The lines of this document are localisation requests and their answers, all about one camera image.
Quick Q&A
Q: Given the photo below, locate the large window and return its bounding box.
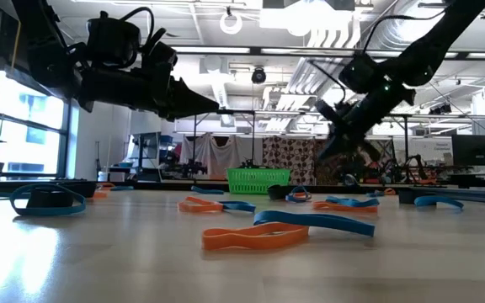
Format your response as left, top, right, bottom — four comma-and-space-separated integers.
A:
0, 71, 73, 178

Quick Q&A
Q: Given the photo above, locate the dark patterned cloth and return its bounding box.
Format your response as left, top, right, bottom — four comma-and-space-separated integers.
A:
313, 138, 358, 186

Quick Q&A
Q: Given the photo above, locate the green plastic basket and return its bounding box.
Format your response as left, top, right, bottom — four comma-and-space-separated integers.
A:
226, 167, 292, 195

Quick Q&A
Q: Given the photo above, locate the black aluminium table frame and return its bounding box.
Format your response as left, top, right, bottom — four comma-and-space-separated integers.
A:
0, 178, 485, 207

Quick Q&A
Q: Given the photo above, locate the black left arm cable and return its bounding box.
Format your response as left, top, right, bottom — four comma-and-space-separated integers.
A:
118, 5, 168, 47

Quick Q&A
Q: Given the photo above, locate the brown dotted cloth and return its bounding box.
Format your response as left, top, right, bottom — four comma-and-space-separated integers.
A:
262, 135, 316, 186

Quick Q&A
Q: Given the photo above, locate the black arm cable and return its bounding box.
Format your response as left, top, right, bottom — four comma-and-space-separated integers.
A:
362, 8, 452, 56
118, 5, 168, 47

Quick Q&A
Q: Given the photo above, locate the monitor on stand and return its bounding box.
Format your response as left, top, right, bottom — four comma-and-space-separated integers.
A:
131, 131, 163, 182

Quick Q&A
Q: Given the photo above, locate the black flat monitor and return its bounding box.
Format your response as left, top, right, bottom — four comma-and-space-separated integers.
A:
451, 134, 485, 167

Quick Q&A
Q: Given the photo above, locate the white ring light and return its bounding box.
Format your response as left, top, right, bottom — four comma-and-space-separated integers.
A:
219, 11, 244, 36

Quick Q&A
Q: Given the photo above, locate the black ceiling spotlight cluster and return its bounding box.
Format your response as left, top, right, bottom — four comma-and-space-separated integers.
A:
428, 103, 454, 116

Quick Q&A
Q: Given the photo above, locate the white hanging sheet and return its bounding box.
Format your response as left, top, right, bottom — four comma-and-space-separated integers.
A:
179, 132, 243, 178

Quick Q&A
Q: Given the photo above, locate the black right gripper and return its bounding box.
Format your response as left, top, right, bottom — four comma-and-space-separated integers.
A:
316, 82, 416, 163

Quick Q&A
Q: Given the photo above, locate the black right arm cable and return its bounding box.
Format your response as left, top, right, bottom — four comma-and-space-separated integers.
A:
362, 8, 452, 56

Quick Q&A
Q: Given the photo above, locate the black hanging camera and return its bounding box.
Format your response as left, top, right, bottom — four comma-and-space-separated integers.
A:
250, 66, 268, 85

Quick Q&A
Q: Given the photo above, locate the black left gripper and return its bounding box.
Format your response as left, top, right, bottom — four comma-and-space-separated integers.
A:
77, 40, 221, 121

